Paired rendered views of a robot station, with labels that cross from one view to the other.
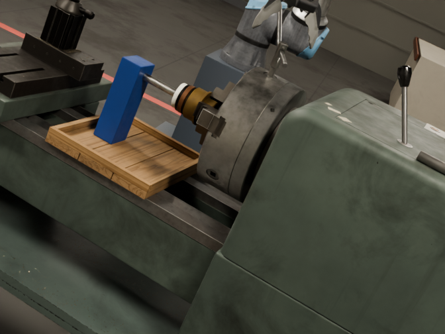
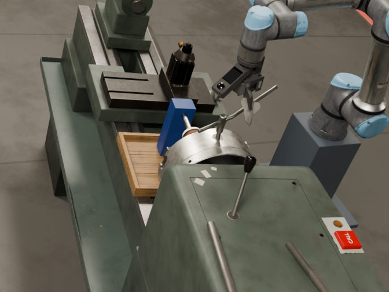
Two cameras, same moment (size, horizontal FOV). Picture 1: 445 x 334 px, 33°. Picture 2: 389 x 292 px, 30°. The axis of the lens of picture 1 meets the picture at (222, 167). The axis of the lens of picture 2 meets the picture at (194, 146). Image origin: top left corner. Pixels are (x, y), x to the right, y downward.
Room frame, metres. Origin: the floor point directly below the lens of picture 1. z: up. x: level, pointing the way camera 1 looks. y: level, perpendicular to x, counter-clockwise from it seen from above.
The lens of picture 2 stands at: (0.46, -1.32, 2.54)
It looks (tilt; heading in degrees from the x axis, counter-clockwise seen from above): 37 degrees down; 47
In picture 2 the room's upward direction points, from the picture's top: 20 degrees clockwise
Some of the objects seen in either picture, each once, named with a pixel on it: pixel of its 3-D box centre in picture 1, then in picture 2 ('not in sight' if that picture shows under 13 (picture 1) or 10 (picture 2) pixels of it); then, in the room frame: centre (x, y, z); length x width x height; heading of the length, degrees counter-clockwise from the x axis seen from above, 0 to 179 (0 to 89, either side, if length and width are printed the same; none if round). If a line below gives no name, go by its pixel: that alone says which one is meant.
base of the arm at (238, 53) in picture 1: (247, 50); (331, 117); (2.37, 0.08, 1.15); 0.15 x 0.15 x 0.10
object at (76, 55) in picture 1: (62, 55); (178, 87); (1.99, 0.54, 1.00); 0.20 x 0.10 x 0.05; 75
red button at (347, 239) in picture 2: not in sight; (347, 240); (1.87, -0.52, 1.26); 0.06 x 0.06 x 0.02; 75
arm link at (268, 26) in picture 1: (263, 18); (345, 93); (2.37, 0.07, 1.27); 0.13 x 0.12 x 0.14; 84
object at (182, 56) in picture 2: (70, 4); (185, 54); (2.00, 0.56, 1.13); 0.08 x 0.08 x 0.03
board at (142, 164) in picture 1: (131, 150); (172, 164); (1.83, 0.24, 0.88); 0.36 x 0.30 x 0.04; 165
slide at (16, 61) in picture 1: (35, 67); (157, 91); (1.94, 0.58, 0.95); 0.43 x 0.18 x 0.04; 165
